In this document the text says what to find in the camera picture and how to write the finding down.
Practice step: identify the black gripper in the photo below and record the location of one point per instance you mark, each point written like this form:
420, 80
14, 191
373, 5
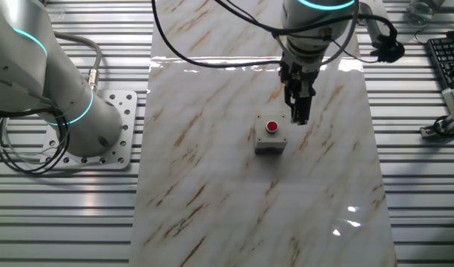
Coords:
299, 78

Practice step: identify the red push button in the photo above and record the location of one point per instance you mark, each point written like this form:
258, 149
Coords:
272, 127

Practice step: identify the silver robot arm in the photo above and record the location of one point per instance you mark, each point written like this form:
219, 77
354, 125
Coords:
26, 55

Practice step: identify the grey button box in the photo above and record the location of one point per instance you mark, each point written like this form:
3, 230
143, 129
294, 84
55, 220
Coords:
264, 142

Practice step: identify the marble pattern mat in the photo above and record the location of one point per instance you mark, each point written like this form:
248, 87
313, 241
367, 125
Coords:
212, 204

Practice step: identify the clear glass bottle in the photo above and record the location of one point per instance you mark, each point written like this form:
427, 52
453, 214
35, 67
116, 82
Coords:
420, 13

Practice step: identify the black keyboard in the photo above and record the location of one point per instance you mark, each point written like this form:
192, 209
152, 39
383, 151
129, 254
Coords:
449, 55

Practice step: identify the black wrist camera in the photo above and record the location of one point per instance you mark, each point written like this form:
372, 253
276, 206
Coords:
390, 50

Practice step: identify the silver camera mount bracket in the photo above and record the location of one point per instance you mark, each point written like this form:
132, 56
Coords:
383, 16

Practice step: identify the silver camera on mount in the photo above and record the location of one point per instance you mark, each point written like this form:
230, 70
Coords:
453, 104

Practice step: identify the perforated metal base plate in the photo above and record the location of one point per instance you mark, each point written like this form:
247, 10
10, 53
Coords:
127, 111

